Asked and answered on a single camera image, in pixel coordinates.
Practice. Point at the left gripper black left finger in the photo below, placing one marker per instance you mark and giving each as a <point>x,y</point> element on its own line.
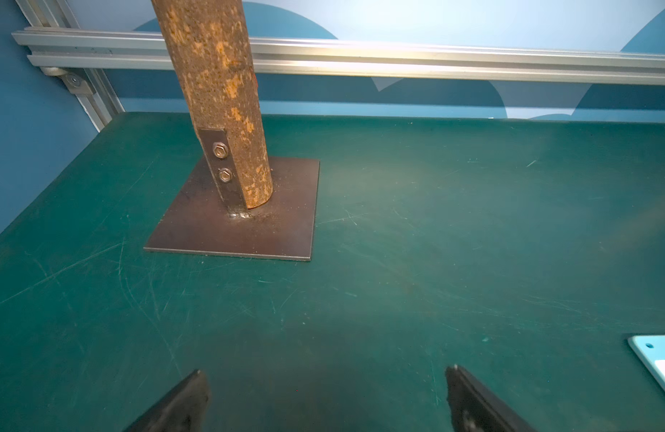
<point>183,408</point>

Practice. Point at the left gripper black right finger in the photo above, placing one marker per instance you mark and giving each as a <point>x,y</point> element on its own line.
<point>474,407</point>

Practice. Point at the blue-edged white drawing tablet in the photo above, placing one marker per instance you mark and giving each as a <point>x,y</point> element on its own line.
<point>650,349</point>

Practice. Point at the rusty brown tree trunk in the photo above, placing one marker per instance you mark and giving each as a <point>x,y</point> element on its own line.
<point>210,50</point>

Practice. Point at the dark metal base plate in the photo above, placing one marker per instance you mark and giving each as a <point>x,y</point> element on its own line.
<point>197,222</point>

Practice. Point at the left rear aluminium post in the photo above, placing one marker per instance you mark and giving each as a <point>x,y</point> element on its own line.
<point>89,92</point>

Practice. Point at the rear aluminium frame rail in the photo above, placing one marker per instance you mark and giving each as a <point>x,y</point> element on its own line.
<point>148,51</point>

